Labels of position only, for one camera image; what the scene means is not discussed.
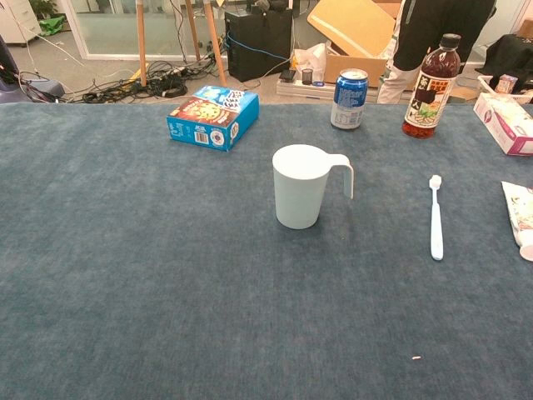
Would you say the dark tea bottle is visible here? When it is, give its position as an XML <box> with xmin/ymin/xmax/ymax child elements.
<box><xmin>401</xmin><ymin>32</ymin><xmax>462</xmax><ymax>140</ymax></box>

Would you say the wooden easel leg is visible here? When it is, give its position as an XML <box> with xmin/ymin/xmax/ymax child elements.
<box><xmin>184</xmin><ymin>0</ymin><xmax>202</xmax><ymax>63</ymax></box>
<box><xmin>136</xmin><ymin>0</ymin><xmax>149</xmax><ymax>88</ymax></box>
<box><xmin>202</xmin><ymin>0</ymin><xmax>228</xmax><ymax>88</ymax></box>

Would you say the white framed glass partition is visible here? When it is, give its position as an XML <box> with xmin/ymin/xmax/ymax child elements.
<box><xmin>62</xmin><ymin>0</ymin><xmax>228</xmax><ymax>60</ymax></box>

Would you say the white floral toothpaste tube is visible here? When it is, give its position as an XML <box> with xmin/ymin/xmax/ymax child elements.
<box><xmin>501</xmin><ymin>181</ymin><xmax>533</xmax><ymax>263</ymax></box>

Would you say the blue table mat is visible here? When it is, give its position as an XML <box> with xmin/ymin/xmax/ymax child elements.
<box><xmin>0</xmin><ymin>102</ymin><xmax>533</xmax><ymax>400</ymax></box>

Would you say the white cabinet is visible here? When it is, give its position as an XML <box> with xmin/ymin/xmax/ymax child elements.
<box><xmin>0</xmin><ymin>0</ymin><xmax>42</xmax><ymax>45</ymax></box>

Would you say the open cardboard box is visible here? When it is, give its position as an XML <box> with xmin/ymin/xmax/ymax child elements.
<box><xmin>306</xmin><ymin>0</ymin><xmax>407</xmax><ymax>89</ymax></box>

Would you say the green bag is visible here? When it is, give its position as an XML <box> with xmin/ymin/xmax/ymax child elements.
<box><xmin>37</xmin><ymin>15</ymin><xmax>67</xmax><ymax>38</ymax></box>

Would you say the white metal floor frame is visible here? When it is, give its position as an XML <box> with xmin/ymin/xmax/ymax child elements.
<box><xmin>276</xmin><ymin>77</ymin><xmax>391</xmax><ymax>104</ymax></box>

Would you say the blue network cable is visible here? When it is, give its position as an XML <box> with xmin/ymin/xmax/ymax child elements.
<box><xmin>227</xmin><ymin>35</ymin><xmax>292</xmax><ymax>58</ymax></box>

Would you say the light blue plastic mug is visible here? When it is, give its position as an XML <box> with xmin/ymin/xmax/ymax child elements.
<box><xmin>271</xmin><ymin>143</ymin><xmax>356</xmax><ymax>230</ymax></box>

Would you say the dark blue machine base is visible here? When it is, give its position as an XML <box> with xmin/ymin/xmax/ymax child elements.
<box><xmin>0</xmin><ymin>35</ymin><xmax>66</xmax><ymax>104</ymax></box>

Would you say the blue soda can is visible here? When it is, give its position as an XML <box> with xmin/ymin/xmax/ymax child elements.
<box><xmin>330</xmin><ymin>68</ymin><xmax>370</xmax><ymax>131</ymax></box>

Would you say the white storage basket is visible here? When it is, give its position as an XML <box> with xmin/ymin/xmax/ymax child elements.
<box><xmin>476</xmin><ymin>74</ymin><xmax>533</xmax><ymax>105</ymax></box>

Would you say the black computer tower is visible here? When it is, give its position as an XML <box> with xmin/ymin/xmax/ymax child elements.
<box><xmin>224</xmin><ymin>8</ymin><xmax>294</xmax><ymax>83</ymax></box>

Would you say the black fabric bag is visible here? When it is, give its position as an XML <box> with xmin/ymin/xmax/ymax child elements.
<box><xmin>485</xmin><ymin>33</ymin><xmax>533</xmax><ymax>91</ymax></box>

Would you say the standing person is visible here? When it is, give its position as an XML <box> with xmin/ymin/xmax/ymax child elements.
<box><xmin>376</xmin><ymin>0</ymin><xmax>498</xmax><ymax>104</ymax></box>

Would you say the black cable bundle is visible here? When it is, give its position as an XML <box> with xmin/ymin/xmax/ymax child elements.
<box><xmin>68</xmin><ymin>57</ymin><xmax>228</xmax><ymax>104</ymax></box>

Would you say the light blue toothbrush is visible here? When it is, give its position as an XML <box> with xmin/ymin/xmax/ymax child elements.
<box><xmin>429</xmin><ymin>174</ymin><xmax>445</xmax><ymax>262</ymax></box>

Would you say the white plastic bag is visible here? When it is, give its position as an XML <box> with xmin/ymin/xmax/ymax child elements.
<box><xmin>291</xmin><ymin>42</ymin><xmax>328</xmax><ymax>83</ymax></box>

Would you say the small pink box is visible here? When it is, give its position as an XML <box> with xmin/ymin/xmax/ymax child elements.
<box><xmin>495</xmin><ymin>73</ymin><xmax>519</xmax><ymax>95</ymax></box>

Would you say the blue cookie box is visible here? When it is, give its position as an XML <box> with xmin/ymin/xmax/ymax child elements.
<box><xmin>166</xmin><ymin>85</ymin><xmax>260</xmax><ymax>153</ymax></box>

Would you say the pink and white box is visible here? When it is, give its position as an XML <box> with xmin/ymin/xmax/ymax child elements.
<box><xmin>473</xmin><ymin>92</ymin><xmax>533</xmax><ymax>157</ymax></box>

